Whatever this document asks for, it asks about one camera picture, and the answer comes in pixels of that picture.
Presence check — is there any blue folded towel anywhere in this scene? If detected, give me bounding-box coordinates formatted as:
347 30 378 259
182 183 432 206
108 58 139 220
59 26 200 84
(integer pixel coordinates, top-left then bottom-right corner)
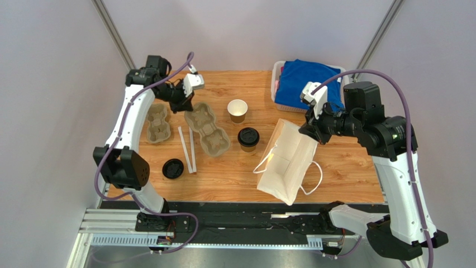
274 59 342 110

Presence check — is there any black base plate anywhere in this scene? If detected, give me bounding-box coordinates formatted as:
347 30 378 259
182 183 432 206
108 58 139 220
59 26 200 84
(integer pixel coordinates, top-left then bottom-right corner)
100 200 395 246

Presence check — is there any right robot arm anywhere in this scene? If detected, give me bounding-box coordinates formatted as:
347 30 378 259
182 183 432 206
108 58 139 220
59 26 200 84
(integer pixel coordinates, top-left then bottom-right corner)
299 82 449 261

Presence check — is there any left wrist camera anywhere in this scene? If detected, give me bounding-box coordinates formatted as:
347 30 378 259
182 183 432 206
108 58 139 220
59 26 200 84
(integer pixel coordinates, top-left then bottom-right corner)
183 64 205 97

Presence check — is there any black cup lid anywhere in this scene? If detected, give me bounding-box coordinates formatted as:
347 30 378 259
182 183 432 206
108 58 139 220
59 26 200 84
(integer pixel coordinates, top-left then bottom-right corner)
162 159 184 179
237 127 261 146

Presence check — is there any brown paper bag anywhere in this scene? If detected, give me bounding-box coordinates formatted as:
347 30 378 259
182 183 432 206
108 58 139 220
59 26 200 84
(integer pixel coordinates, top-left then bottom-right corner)
253 119 323 206

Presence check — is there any paper coffee cup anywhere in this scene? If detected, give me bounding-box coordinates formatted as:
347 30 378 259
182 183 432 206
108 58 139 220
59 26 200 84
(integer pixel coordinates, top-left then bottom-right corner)
227 99 248 124
237 127 261 153

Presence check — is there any aluminium frame rail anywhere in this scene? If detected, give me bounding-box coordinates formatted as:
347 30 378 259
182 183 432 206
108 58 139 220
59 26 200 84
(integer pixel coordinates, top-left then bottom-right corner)
78 208 415 251

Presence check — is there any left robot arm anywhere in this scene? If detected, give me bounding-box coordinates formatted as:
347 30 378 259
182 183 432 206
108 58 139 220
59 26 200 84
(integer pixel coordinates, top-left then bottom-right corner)
93 52 204 231

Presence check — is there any white plastic basket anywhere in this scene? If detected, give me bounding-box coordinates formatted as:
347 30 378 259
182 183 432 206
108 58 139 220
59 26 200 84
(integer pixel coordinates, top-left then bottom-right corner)
270 61 346 113

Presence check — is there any grey pulp cup carrier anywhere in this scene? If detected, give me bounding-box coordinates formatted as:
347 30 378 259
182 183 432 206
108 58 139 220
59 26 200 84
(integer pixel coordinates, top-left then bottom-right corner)
184 102 231 157

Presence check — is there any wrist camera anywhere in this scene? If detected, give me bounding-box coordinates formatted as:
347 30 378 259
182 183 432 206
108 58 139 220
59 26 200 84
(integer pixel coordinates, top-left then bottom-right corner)
300 82 327 119
183 64 205 97

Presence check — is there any white wrapped straw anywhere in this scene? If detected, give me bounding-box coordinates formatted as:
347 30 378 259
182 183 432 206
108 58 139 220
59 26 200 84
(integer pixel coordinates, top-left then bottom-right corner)
189 127 197 173
178 126 193 174

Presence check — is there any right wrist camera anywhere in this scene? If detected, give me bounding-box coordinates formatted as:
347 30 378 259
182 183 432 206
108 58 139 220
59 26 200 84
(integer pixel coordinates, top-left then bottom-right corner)
300 82 327 119

